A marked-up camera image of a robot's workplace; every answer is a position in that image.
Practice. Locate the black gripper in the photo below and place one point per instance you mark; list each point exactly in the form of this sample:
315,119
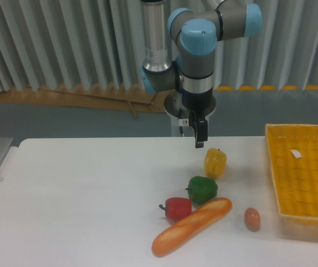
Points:
200,105

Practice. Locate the yellow bell pepper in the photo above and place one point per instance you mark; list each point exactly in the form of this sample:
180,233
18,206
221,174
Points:
215,163

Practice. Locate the green bell pepper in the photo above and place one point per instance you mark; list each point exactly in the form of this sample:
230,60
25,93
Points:
201,189

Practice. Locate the red bell pepper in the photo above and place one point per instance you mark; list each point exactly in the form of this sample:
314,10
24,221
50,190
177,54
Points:
177,208

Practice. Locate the orange baguette bread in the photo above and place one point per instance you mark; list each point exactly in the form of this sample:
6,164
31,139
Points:
180,232

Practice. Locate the brown egg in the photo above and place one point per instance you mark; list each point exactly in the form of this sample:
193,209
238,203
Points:
252,219

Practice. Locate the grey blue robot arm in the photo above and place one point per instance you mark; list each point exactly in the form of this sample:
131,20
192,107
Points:
180,50

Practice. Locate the yellow woven basket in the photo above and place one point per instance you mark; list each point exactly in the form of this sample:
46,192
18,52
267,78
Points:
295,181

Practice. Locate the brown cardboard sheet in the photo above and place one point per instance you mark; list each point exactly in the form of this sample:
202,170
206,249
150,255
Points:
134,100

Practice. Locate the white paper label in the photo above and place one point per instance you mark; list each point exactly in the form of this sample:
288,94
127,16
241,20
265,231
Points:
296,154

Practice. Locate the grey pleated curtain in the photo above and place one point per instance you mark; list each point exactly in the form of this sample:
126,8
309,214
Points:
53,43

